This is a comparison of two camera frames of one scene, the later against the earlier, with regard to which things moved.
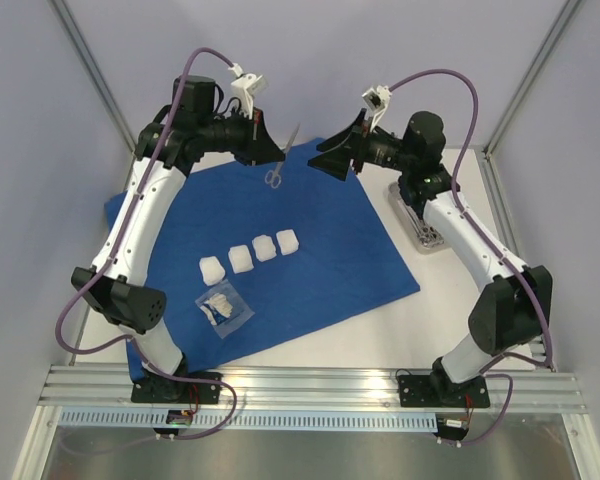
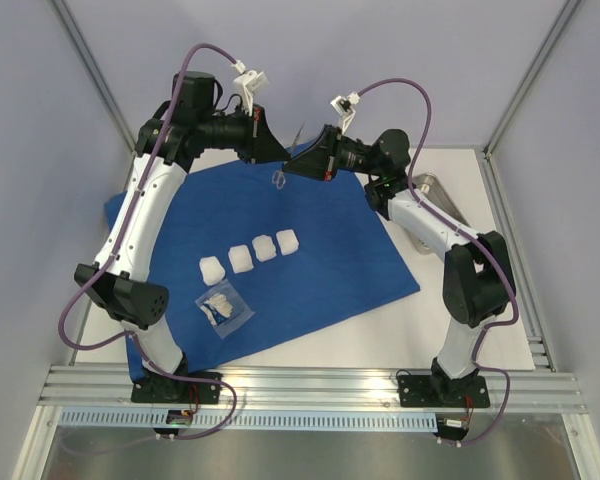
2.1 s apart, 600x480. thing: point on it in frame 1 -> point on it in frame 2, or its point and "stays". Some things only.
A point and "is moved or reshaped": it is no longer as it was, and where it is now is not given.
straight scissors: (274, 176) is moved or reshaped
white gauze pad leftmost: (212, 270) stays
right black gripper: (358, 150) -> (334, 155)
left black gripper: (259, 147) stays
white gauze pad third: (264, 247) stays
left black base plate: (156, 389) stays
